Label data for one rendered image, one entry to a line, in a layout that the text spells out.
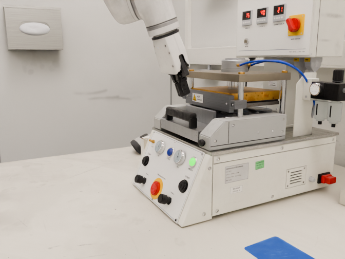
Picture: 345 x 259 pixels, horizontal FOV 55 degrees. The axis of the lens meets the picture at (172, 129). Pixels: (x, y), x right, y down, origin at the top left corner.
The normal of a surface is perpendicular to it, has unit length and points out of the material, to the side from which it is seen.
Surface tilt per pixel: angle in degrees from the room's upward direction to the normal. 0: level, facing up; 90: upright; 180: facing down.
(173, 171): 65
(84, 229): 0
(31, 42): 90
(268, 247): 0
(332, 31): 90
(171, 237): 0
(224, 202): 90
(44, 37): 90
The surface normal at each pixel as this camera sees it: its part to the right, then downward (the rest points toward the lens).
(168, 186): -0.81, -0.32
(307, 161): 0.47, 0.18
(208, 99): -0.89, 0.10
